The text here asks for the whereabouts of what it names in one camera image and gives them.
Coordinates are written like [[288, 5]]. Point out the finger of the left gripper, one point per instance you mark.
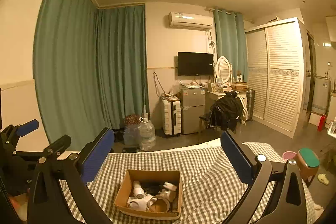
[[53, 150], [11, 134]]

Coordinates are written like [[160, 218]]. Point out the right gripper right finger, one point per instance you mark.
[[287, 202]]

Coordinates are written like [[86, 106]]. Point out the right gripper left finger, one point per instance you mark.
[[47, 203]]

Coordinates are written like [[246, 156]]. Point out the white tape roll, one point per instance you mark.
[[158, 204]]

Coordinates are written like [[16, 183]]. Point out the white earbuds case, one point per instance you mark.
[[169, 186]]

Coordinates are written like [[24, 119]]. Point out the white knitted glove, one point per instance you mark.
[[139, 204]]

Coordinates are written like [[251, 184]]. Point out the black round mesh container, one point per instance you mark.
[[152, 188]]

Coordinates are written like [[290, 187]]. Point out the green top stool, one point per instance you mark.
[[308, 164]]

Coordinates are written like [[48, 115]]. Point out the grey checkered bed cover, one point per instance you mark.
[[211, 187]]

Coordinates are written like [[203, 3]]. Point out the clear large water bottle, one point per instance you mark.
[[147, 137]]

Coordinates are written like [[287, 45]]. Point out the large green curtain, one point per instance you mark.
[[89, 67]]

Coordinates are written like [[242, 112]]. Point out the brown cardboard box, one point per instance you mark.
[[175, 198]]

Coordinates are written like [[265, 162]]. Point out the red fire extinguisher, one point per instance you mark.
[[322, 123]]

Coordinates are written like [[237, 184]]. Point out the chair with black clothes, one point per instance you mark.
[[225, 113]]

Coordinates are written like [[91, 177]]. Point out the white hard suitcase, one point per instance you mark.
[[171, 116]]

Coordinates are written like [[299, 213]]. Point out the white vanity desk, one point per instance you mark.
[[211, 97]]

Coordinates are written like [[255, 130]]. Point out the small silver fridge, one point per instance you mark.
[[193, 106]]

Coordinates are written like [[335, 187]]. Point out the white sliding wardrobe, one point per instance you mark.
[[277, 73]]

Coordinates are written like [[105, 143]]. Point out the white oval vanity mirror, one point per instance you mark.
[[223, 72]]

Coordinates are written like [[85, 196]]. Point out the white air conditioner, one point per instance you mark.
[[190, 21]]

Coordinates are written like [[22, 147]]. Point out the narrow green curtain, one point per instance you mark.
[[231, 40]]

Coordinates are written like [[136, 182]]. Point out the black wall television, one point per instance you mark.
[[195, 64]]

